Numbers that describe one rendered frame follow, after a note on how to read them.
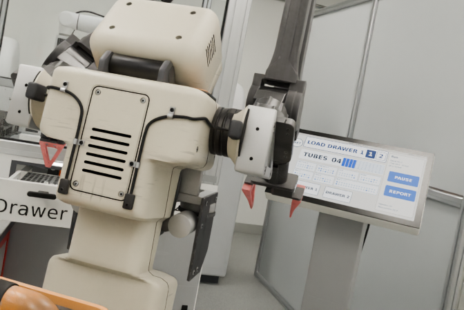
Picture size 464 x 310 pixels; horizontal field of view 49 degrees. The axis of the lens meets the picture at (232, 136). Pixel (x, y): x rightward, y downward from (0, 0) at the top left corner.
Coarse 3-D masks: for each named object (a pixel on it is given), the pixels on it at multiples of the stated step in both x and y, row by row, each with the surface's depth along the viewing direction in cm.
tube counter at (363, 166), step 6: (336, 156) 184; (330, 162) 183; (336, 162) 182; (342, 162) 182; (348, 162) 181; (354, 162) 181; (360, 162) 180; (366, 162) 180; (354, 168) 179; (360, 168) 179; (366, 168) 178; (372, 168) 178; (378, 168) 177; (384, 168) 177; (378, 174) 176
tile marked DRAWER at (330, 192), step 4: (328, 188) 175; (332, 188) 175; (336, 188) 175; (324, 192) 175; (328, 192) 174; (332, 192) 174; (336, 192) 174; (340, 192) 174; (344, 192) 173; (348, 192) 173; (352, 192) 173; (324, 196) 174; (328, 196) 173; (332, 196) 173; (336, 196) 173; (340, 196) 173; (344, 196) 172; (348, 196) 172; (340, 200) 172; (344, 200) 171; (348, 200) 171
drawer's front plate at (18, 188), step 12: (0, 180) 136; (12, 180) 137; (0, 192) 136; (12, 192) 137; (24, 192) 137; (0, 204) 136; (24, 204) 138; (36, 204) 138; (48, 204) 139; (60, 204) 140; (0, 216) 137; (12, 216) 137; (24, 216) 138; (36, 216) 139; (60, 216) 140
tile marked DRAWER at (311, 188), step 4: (300, 180) 180; (296, 184) 179; (300, 184) 178; (304, 184) 178; (308, 184) 178; (312, 184) 178; (316, 184) 177; (308, 188) 177; (312, 188) 176; (316, 188) 176; (304, 192) 176; (308, 192) 176; (312, 192) 176; (316, 192) 175
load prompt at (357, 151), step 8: (304, 144) 190; (312, 144) 189; (320, 144) 189; (328, 144) 188; (336, 144) 187; (344, 144) 187; (336, 152) 185; (344, 152) 184; (352, 152) 184; (360, 152) 183; (368, 152) 183; (376, 152) 182; (384, 152) 182; (376, 160) 180; (384, 160) 179
